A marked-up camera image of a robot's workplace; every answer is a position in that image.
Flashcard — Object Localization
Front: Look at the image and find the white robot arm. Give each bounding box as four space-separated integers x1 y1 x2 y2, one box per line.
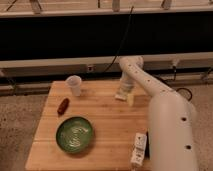
119 56 199 171

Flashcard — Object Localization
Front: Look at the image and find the green ceramic bowl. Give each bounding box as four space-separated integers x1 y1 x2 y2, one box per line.
56 116 94 154

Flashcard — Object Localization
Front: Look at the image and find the white sponge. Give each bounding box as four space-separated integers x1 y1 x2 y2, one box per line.
115 92 127 101

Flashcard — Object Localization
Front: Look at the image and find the black cable on floor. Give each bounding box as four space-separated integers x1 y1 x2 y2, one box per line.
175 87 194 102

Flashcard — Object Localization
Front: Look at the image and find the clear plastic cup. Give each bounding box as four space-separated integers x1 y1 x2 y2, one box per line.
65 75 82 96

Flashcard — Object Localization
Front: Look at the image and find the black hanging cable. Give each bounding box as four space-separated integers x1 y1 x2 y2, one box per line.
101 5 135 74

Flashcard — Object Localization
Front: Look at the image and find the brown sausage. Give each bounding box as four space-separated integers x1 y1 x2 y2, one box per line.
57 98 69 115

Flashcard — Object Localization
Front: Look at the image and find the white rectangular box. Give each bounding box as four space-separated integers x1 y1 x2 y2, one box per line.
131 133 147 168

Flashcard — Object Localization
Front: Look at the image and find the black rectangular device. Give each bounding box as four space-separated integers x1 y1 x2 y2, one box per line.
145 132 150 158

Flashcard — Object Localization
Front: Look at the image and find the wooden cutting board table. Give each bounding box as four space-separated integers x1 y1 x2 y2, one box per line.
26 80 150 171

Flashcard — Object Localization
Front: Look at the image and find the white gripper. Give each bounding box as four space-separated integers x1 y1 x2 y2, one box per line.
118 72 134 107

